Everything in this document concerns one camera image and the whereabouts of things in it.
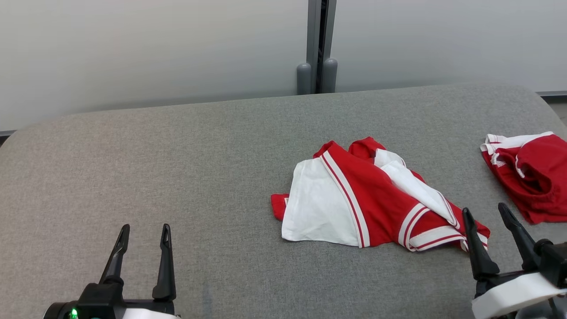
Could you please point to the red shorts with white stripes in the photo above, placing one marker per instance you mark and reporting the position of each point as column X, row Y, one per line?
column 540, row 181

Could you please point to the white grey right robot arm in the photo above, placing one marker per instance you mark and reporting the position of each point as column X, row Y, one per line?
column 542, row 314

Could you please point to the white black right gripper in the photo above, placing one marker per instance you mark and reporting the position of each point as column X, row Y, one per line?
column 509, row 297

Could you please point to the red and white shirt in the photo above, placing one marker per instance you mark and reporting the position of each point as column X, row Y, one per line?
column 376, row 199

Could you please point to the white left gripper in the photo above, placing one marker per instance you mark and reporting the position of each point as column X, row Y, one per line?
column 106, row 305

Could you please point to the grey metal partition post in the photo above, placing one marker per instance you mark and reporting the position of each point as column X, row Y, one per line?
column 315, row 44

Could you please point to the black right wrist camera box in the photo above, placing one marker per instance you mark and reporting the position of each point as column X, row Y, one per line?
column 553, row 261

